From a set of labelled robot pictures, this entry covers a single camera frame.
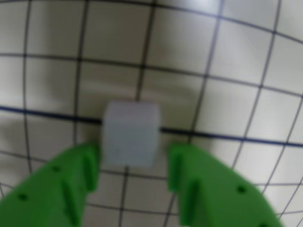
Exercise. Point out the white cube stone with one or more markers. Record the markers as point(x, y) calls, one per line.
point(131, 134)

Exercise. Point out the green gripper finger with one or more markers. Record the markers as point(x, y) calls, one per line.
point(217, 196)
point(47, 194)

